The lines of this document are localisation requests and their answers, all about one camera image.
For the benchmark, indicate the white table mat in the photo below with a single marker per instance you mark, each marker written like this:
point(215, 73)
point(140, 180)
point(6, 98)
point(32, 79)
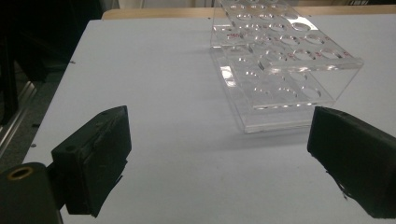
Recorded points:
point(171, 93)

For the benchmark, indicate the metal stand rail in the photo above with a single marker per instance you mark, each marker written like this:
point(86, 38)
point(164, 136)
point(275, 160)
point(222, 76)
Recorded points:
point(18, 109)

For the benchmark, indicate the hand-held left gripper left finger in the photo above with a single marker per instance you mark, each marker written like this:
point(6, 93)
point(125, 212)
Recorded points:
point(90, 161)

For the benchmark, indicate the clear acrylic tube rack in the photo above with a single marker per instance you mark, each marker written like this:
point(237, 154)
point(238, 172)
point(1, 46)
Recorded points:
point(264, 121)

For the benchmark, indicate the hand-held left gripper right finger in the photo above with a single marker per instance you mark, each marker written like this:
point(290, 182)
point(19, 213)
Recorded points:
point(358, 155)

